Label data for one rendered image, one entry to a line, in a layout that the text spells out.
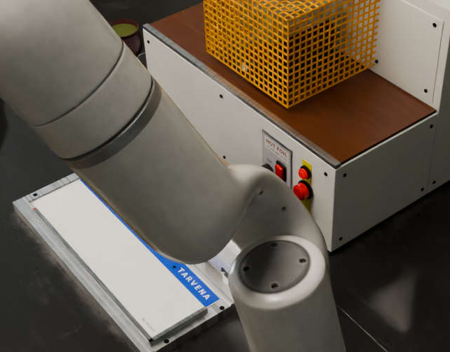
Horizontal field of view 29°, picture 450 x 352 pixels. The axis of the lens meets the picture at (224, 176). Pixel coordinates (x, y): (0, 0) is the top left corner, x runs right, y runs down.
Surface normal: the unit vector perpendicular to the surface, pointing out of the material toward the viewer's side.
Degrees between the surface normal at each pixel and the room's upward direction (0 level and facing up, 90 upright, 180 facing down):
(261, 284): 14
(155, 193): 80
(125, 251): 0
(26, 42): 75
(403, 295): 0
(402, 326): 0
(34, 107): 96
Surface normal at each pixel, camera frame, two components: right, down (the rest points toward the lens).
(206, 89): -0.80, 0.42
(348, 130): -0.04, -0.76
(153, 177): 0.32, 0.42
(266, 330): -0.37, 0.66
